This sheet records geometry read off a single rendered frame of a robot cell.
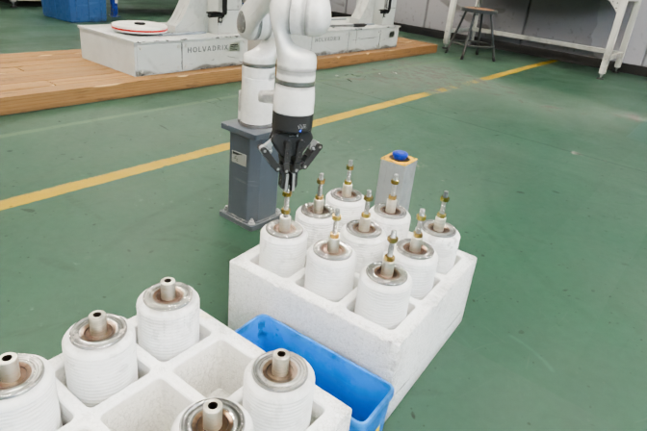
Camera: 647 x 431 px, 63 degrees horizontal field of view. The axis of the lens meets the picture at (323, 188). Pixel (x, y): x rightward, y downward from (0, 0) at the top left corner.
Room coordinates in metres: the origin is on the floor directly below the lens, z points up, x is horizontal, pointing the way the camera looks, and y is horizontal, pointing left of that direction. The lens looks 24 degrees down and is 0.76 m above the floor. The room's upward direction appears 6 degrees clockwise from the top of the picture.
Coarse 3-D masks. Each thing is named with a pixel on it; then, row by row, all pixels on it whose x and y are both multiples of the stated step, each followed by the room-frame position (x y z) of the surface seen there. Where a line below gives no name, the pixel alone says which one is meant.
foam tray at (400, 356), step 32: (256, 256) 0.94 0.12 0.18; (256, 288) 0.87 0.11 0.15; (288, 288) 0.84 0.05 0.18; (352, 288) 0.90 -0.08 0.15; (448, 288) 0.90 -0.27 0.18; (288, 320) 0.83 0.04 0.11; (320, 320) 0.79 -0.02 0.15; (352, 320) 0.76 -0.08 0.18; (416, 320) 0.78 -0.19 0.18; (448, 320) 0.93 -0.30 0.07; (352, 352) 0.75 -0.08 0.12; (384, 352) 0.72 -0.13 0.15; (416, 352) 0.79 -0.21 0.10
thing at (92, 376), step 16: (128, 320) 0.62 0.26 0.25; (64, 336) 0.57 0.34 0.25; (128, 336) 0.58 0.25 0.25; (64, 352) 0.55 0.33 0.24; (80, 352) 0.54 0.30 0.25; (96, 352) 0.54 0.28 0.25; (112, 352) 0.55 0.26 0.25; (128, 352) 0.57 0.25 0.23; (80, 368) 0.54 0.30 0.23; (96, 368) 0.54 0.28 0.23; (112, 368) 0.55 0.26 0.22; (128, 368) 0.57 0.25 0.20; (80, 384) 0.54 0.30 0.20; (96, 384) 0.54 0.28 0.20; (112, 384) 0.55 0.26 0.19; (128, 384) 0.57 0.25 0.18; (80, 400) 0.54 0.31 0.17; (96, 400) 0.54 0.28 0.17
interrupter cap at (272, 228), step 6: (270, 222) 0.95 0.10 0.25; (276, 222) 0.96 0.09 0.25; (294, 222) 0.97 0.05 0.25; (270, 228) 0.93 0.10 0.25; (276, 228) 0.94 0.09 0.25; (294, 228) 0.94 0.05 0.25; (300, 228) 0.94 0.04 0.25; (270, 234) 0.91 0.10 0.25; (276, 234) 0.91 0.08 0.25; (282, 234) 0.91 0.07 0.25; (288, 234) 0.91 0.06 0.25; (294, 234) 0.92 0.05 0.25; (300, 234) 0.92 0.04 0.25
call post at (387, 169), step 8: (384, 160) 1.24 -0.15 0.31; (384, 168) 1.24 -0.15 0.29; (392, 168) 1.23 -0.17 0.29; (400, 168) 1.22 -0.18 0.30; (408, 168) 1.23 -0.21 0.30; (384, 176) 1.24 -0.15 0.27; (392, 176) 1.23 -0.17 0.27; (400, 176) 1.22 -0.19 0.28; (408, 176) 1.24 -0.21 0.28; (384, 184) 1.24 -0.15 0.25; (392, 184) 1.23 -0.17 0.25; (400, 184) 1.21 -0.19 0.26; (408, 184) 1.24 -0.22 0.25; (376, 192) 1.25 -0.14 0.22; (384, 192) 1.23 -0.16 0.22; (400, 192) 1.21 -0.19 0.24; (408, 192) 1.25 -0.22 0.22; (376, 200) 1.24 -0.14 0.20; (384, 200) 1.23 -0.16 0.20; (400, 200) 1.21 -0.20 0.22; (408, 200) 1.26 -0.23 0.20
